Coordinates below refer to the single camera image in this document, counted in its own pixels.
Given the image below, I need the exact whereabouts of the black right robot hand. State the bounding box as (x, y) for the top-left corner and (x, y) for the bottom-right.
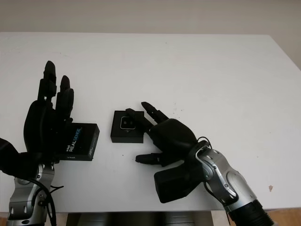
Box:
(125, 101), (199, 168)

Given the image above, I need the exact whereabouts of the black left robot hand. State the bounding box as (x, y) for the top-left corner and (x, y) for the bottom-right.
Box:
(23, 60), (76, 163)

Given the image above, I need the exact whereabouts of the black RealSense box lid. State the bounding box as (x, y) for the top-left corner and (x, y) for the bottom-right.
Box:
(58, 122), (101, 162)

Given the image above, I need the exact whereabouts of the black box base with insert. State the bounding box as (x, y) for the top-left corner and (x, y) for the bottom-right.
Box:
(110, 110), (145, 144)

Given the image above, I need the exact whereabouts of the dark grey robot lower body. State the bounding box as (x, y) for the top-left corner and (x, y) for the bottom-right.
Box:
(67, 211), (212, 226)

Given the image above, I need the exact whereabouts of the white table leg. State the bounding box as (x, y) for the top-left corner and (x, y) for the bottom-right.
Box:
(210, 210), (230, 226)

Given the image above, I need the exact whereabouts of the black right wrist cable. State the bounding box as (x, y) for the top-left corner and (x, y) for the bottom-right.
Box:
(197, 136), (213, 148)

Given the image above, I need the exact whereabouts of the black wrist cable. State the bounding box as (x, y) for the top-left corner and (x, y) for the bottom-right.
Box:
(23, 178), (64, 226)
(197, 136), (213, 148)

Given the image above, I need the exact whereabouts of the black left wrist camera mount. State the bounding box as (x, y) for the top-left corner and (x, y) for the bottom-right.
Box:
(0, 137), (43, 177)

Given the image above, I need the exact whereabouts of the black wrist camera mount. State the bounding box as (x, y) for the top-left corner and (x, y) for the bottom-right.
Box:
(153, 162), (206, 204)
(0, 137), (43, 177)

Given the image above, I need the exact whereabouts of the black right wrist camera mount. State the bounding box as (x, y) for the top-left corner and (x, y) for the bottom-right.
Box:
(153, 162), (206, 204)

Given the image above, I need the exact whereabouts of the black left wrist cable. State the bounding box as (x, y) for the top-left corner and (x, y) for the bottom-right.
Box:
(23, 178), (64, 226)

